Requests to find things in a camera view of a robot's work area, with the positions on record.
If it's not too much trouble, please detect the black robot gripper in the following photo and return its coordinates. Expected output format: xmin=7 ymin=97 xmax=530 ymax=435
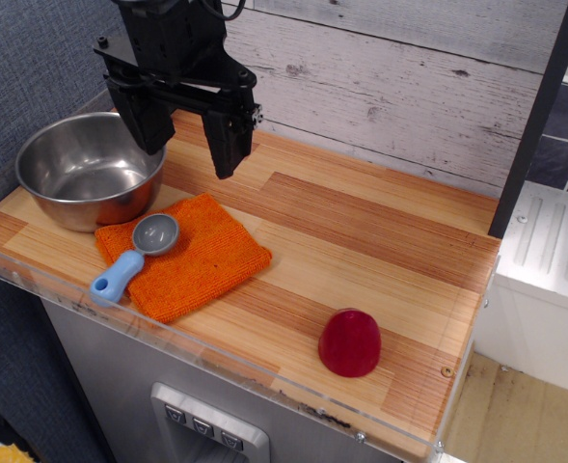
xmin=94 ymin=1 xmax=261 ymax=179

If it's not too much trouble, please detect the yellow object bottom left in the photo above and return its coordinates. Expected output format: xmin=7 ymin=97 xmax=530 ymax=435
xmin=0 ymin=445 xmax=35 ymax=463

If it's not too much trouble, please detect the stainless steel bowl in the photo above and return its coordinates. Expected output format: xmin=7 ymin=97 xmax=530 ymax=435
xmin=15 ymin=112 xmax=166 ymax=232

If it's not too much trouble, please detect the clear acrylic edge guard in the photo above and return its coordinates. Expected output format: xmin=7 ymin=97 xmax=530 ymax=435
xmin=0 ymin=252 xmax=445 ymax=462

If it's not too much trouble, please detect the black right frame post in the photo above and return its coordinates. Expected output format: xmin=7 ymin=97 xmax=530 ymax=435
xmin=488 ymin=4 xmax=568 ymax=238

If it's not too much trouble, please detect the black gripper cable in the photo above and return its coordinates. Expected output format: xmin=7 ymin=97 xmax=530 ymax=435
xmin=197 ymin=0 xmax=248 ymax=22

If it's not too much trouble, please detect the grey cabinet front panel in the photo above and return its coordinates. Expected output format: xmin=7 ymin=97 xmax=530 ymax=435
xmin=43 ymin=300 xmax=394 ymax=462

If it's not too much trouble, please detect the orange knitted cloth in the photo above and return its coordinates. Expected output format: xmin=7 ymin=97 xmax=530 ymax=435
xmin=95 ymin=194 xmax=272 ymax=323

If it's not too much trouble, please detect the white ribbed box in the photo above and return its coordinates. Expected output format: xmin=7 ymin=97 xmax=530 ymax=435
xmin=473 ymin=182 xmax=568 ymax=390

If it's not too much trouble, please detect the grey blue-handled scoop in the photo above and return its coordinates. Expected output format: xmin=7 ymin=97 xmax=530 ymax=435
xmin=90 ymin=213 xmax=180 ymax=307

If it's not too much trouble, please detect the silver button control panel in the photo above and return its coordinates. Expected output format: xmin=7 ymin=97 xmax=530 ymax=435
xmin=150 ymin=382 xmax=271 ymax=462

